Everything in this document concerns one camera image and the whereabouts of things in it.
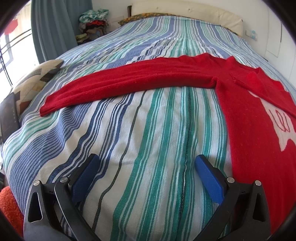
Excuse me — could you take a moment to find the patterned beige cushion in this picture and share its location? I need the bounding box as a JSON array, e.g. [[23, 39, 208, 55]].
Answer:
[[12, 59, 64, 116]]

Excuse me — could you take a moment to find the orange fuzzy sleeve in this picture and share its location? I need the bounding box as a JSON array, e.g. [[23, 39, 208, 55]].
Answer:
[[0, 186, 24, 237]]

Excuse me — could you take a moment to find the yellow patterned pillow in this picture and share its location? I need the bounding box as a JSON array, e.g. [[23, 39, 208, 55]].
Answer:
[[117, 12, 186, 27]]

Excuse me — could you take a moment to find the red knit sweater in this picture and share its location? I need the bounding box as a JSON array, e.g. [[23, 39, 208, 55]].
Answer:
[[40, 52, 296, 235]]

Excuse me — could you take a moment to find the striped blue green bedspread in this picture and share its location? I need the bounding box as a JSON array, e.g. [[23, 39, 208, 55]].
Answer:
[[1, 16, 295, 240]]

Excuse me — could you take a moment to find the teal curtain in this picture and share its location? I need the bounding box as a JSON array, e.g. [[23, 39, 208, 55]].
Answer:
[[31, 0, 93, 64]]

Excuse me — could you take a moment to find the pile of clothes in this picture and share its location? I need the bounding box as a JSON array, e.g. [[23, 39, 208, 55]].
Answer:
[[75, 9, 109, 45]]

